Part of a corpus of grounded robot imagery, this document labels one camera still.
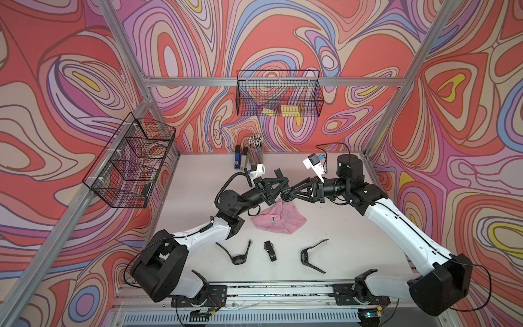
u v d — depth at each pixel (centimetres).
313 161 60
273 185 66
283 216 93
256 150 104
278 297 75
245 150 112
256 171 69
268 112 82
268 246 84
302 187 67
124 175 74
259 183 63
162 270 42
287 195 63
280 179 65
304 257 79
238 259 78
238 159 114
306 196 63
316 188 59
